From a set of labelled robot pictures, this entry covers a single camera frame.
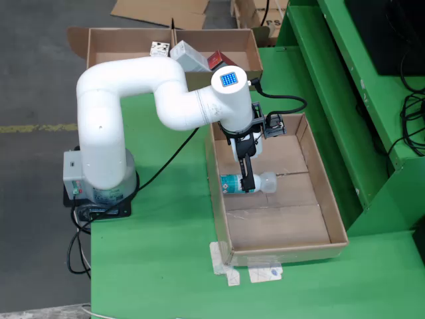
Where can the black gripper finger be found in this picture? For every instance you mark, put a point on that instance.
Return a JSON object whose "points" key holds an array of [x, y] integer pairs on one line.
{"points": [[246, 176]]}

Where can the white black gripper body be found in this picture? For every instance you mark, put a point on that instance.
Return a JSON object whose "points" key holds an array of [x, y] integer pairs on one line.
{"points": [[259, 146]]}

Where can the white bottle teal label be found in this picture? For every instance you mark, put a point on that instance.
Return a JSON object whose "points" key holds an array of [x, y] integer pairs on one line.
{"points": [[232, 182]]}

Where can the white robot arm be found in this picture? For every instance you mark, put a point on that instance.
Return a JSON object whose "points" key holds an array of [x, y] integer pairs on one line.
{"points": [[99, 133]]}

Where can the shallow cardboard tray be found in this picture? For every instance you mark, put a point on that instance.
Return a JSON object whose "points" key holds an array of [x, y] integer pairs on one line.
{"points": [[282, 226]]}

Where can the brown cardboard box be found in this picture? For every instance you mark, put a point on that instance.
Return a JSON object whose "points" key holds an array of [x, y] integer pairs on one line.
{"points": [[229, 40]]}

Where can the large printed cardboard box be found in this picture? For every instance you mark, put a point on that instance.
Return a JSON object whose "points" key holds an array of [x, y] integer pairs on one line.
{"points": [[249, 13]]}

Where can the open empty cardboard box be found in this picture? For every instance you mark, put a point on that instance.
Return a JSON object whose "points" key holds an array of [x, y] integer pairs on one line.
{"points": [[166, 13]]}

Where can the cardboard box with rounded flaps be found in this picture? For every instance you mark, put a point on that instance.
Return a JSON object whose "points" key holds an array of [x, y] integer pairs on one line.
{"points": [[126, 43]]}

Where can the white tape piece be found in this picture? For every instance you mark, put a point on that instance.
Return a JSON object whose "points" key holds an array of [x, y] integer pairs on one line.
{"points": [[265, 274], [219, 262]]}

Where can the red carton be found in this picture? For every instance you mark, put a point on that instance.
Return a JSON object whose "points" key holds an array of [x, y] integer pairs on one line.
{"points": [[220, 60]]}

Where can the green metal shelf unit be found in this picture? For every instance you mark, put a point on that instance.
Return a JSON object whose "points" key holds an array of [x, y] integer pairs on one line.
{"points": [[332, 83]]}

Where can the pale grey white carton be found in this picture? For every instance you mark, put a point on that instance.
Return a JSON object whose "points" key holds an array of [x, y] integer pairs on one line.
{"points": [[189, 58]]}

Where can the cow-print hand cream carton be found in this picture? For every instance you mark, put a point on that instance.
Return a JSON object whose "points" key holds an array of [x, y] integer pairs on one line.
{"points": [[159, 50]]}

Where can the black monitor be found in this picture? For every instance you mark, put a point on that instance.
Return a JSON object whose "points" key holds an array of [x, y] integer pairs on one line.
{"points": [[391, 33]]}

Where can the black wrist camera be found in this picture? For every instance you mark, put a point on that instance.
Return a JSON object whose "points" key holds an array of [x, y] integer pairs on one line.
{"points": [[275, 128]]}

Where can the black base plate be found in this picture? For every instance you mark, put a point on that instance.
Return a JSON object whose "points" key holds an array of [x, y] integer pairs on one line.
{"points": [[123, 212]]}

